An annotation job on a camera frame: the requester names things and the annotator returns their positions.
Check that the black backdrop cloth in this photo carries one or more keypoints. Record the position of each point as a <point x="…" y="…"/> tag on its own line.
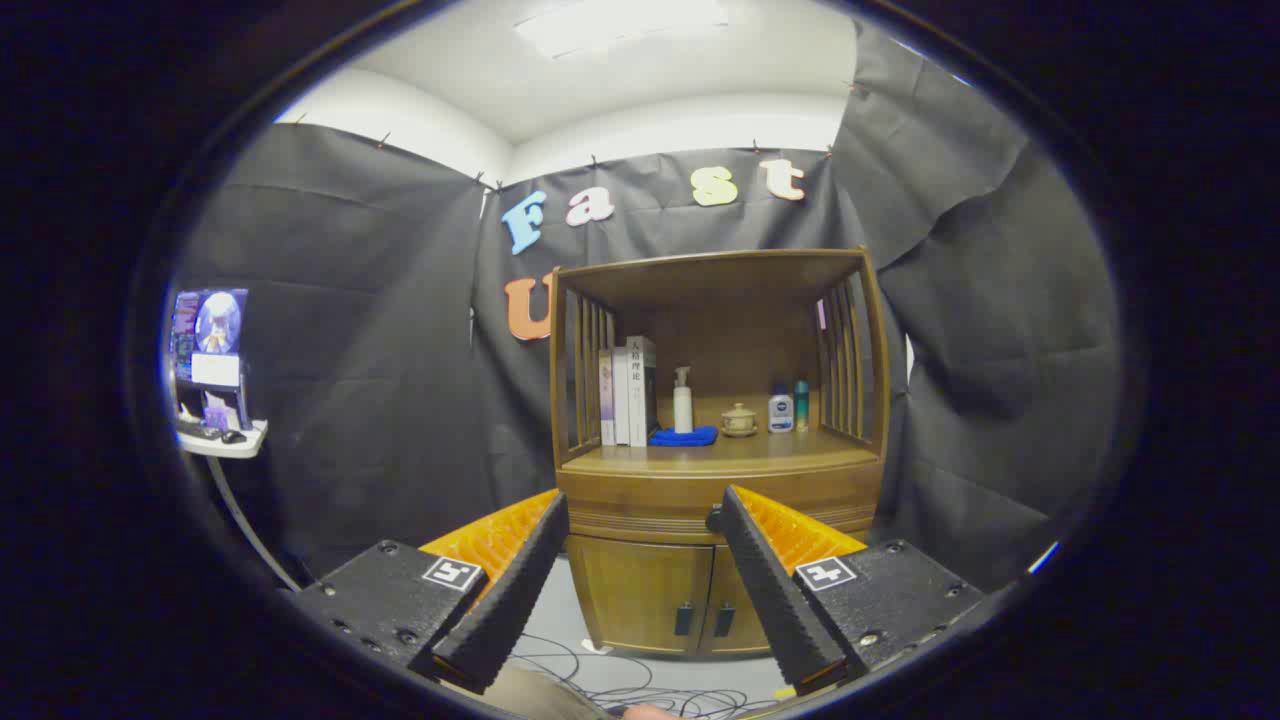
<point x="350" y="350"/>

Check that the computer monitor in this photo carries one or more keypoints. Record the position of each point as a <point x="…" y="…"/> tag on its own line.
<point x="210" y="350"/>

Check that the wooden cabinet door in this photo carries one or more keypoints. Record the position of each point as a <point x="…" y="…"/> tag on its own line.
<point x="728" y="585"/>
<point x="630" y="595"/>

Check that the ceiling light panel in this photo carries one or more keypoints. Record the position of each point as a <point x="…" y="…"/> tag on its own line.
<point x="620" y="25"/>

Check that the pale purple book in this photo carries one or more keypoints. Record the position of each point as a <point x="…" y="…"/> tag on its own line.
<point x="606" y="400"/>

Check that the black keyboard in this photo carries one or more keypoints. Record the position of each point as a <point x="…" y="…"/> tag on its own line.
<point x="198" y="431"/>

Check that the teal bottle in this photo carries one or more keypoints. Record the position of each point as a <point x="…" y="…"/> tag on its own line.
<point x="801" y="405"/>

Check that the thin white book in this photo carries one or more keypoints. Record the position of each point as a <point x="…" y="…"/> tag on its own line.
<point x="621" y="400"/>

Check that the blue cloth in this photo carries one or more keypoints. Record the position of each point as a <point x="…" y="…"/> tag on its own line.
<point x="685" y="438"/>

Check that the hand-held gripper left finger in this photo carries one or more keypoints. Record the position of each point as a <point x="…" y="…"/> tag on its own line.
<point x="510" y="600"/>

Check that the white lotion bottle blue cap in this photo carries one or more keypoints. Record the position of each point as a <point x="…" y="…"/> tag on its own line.
<point x="781" y="412"/>

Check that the white pump bottle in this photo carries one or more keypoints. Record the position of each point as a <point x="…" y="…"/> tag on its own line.
<point x="683" y="410"/>

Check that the wooden drawer with black knob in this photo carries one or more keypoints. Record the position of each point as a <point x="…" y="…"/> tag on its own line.
<point x="640" y="505"/>

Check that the beige lidded tea cup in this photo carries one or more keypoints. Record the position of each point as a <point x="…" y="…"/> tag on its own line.
<point x="739" y="420"/>

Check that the wooden cabinet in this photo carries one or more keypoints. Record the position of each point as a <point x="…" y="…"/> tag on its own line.
<point x="740" y="340"/>

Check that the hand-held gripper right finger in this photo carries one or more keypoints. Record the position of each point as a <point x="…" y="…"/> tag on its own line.
<point x="775" y="600"/>

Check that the wooden countertop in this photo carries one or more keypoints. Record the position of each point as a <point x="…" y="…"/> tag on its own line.
<point x="760" y="452"/>

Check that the thick white and black book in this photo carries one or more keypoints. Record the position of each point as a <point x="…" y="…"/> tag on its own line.
<point x="640" y="395"/>

